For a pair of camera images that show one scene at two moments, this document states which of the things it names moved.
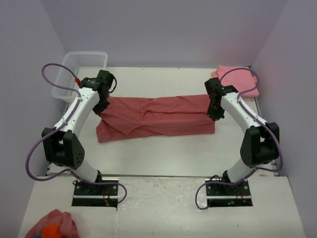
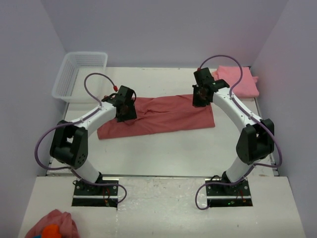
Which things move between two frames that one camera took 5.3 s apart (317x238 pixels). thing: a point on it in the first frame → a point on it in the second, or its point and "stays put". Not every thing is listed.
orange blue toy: x=49 y=231 stays put
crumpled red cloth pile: x=64 y=220 stays put
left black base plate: x=96 y=195 stays put
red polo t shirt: x=127 y=116 stays put
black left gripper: x=102 y=105 → x=127 y=115
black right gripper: x=214 y=109 → x=200 y=100
